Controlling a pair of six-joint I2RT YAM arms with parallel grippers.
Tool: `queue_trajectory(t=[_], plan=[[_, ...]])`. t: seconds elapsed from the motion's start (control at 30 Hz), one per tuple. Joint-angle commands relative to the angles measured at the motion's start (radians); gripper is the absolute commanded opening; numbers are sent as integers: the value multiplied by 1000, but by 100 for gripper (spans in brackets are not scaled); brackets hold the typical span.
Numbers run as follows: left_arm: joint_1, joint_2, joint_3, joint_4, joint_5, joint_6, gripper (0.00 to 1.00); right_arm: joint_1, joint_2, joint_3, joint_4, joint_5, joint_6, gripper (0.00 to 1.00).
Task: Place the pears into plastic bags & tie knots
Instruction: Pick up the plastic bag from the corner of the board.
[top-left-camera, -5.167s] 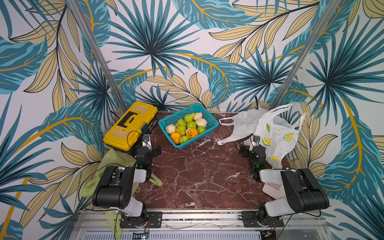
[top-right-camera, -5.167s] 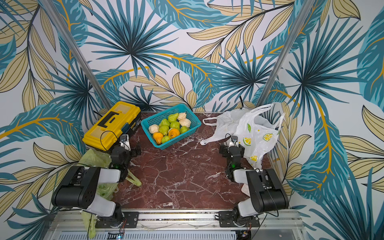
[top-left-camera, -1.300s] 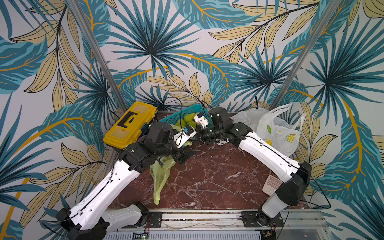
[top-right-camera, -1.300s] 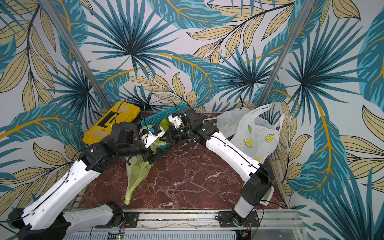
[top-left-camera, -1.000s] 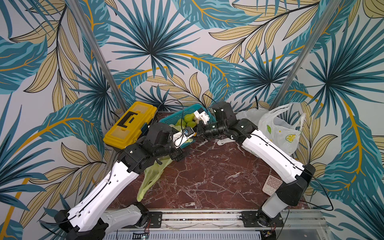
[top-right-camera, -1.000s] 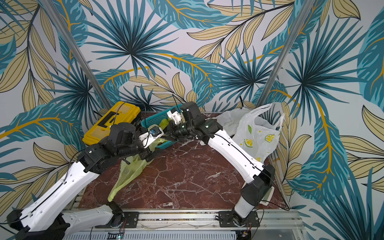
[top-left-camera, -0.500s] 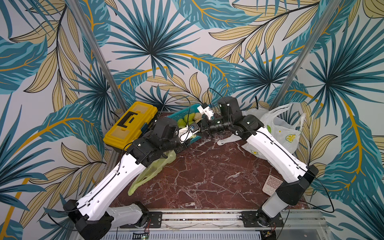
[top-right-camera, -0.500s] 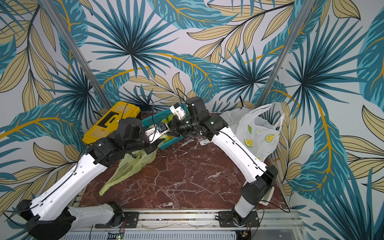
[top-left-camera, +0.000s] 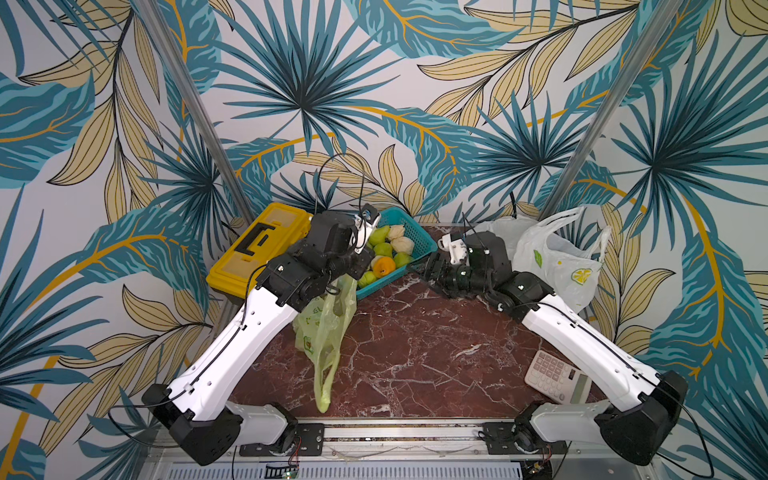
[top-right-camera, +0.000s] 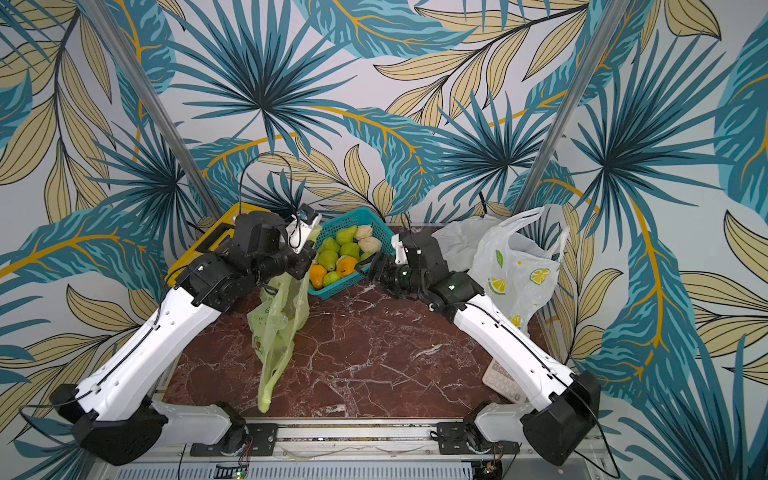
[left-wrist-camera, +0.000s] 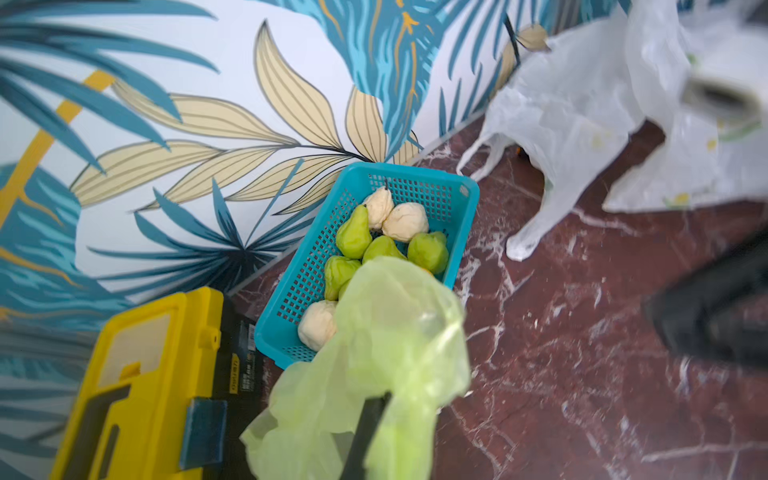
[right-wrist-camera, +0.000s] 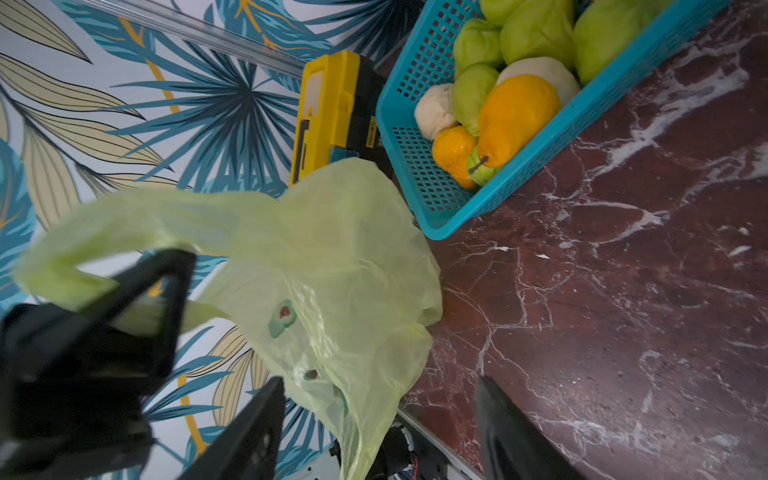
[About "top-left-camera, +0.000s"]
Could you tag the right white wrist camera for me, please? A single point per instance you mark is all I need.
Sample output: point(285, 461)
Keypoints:
point(456, 248)

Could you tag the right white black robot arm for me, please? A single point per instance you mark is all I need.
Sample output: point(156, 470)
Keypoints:
point(641, 406)

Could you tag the white pear round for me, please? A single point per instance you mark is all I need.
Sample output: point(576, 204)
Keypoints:
point(403, 244)

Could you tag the green plastic bag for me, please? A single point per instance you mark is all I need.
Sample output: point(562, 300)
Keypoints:
point(319, 332)

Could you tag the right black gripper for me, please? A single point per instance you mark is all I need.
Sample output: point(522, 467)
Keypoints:
point(443, 273)

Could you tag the metal frame pole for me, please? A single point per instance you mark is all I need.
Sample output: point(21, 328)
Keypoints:
point(626, 76)
point(160, 34)

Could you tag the right metal frame pole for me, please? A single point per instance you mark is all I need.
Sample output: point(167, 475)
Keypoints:
point(626, 76)

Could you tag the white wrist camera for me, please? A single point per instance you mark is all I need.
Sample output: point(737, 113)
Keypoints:
point(456, 248)
point(366, 222)

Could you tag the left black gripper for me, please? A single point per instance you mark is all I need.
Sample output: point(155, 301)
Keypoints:
point(364, 258)

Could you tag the yellow black toolbox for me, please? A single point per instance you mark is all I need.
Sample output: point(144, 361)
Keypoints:
point(275, 229)

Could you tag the teal plastic basket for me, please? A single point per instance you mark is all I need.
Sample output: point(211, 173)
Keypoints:
point(424, 246)

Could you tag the green pear tall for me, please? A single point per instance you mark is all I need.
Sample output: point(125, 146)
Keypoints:
point(379, 236)

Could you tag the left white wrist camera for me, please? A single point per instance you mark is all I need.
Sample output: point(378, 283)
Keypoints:
point(366, 222)

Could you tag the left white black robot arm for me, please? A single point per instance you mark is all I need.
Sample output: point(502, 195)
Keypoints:
point(195, 407)

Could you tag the white pear back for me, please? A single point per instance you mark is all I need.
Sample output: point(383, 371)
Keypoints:
point(396, 232)

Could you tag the left metal frame pole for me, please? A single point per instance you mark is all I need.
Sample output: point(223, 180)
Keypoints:
point(160, 34)

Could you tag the orange pear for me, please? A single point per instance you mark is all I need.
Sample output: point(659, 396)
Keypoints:
point(383, 266)

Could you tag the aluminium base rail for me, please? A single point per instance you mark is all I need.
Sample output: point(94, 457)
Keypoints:
point(381, 448)

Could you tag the green pear front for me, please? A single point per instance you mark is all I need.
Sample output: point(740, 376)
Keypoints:
point(402, 259)

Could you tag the white lemon print bag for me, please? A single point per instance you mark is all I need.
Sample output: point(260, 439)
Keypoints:
point(572, 273)

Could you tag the plain white plastic bag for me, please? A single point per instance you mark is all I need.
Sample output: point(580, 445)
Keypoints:
point(510, 229)

